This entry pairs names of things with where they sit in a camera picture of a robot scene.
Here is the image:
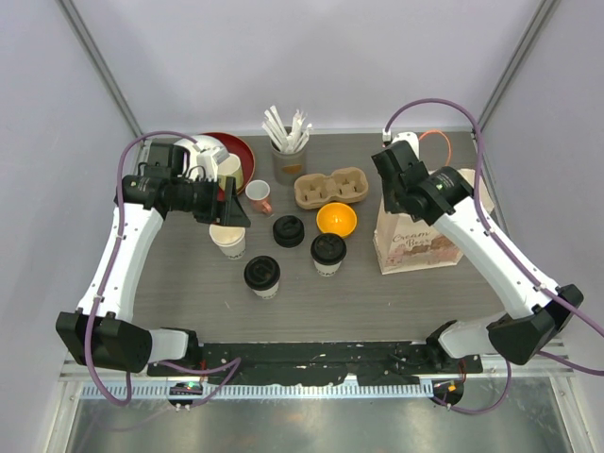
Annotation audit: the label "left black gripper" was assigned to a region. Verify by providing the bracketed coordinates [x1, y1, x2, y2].
[170, 175, 250, 227]

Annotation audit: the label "stack of white paper cups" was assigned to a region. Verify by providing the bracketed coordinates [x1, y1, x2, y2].
[209, 225, 246, 260]

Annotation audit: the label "stack of black lids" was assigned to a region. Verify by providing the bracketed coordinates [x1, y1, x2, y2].
[273, 215, 305, 248]

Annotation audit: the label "black lid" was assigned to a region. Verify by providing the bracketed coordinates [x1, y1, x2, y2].
[243, 256, 280, 291]
[310, 233, 347, 265]

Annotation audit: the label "paper takeout bag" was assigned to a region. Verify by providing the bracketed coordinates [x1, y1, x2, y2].
[372, 129, 495, 276]

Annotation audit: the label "cardboard cup carrier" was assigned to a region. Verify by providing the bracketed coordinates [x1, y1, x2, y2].
[294, 167, 369, 210]

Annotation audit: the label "white paper cup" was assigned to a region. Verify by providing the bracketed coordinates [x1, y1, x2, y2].
[254, 282, 279, 299]
[313, 259, 343, 277]

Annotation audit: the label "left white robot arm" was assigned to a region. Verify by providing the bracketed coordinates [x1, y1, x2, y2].
[56, 176, 251, 377]

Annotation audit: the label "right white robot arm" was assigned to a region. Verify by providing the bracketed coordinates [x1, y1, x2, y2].
[372, 140, 584, 373]

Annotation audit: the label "pink mug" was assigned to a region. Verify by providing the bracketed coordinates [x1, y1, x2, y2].
[245, 179, 273, 215]

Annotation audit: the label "green cup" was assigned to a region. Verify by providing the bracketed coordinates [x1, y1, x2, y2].
[218, 153, 244, 192]

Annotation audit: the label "red round tray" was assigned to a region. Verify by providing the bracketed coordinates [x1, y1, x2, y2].
[205, 132, 256, 194]

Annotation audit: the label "grey straw holder cup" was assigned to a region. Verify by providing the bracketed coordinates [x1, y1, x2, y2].
[270, 141, 307, 186]

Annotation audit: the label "white paper plate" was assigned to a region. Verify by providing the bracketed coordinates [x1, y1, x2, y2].
[175, 134, 226, 153]

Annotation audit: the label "orange bowl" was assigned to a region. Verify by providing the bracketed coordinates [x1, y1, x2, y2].
[316, 202, 358, 239]

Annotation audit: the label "wrapped white straws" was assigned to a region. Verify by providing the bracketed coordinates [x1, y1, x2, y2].
[261, 106, 312, 155]

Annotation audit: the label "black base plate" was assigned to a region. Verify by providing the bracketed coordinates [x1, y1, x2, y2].
[176, 342, 483, 387]

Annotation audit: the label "aluminium front rail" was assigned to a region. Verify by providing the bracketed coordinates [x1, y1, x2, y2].
[80, 380, 435, 400]

